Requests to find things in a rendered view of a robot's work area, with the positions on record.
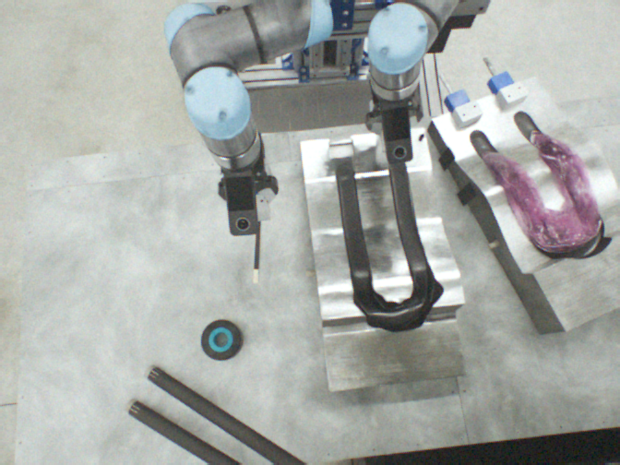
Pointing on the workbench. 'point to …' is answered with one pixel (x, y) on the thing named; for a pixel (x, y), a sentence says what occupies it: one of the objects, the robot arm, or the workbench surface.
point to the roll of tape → (218, 336)
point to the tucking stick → (256, 255)
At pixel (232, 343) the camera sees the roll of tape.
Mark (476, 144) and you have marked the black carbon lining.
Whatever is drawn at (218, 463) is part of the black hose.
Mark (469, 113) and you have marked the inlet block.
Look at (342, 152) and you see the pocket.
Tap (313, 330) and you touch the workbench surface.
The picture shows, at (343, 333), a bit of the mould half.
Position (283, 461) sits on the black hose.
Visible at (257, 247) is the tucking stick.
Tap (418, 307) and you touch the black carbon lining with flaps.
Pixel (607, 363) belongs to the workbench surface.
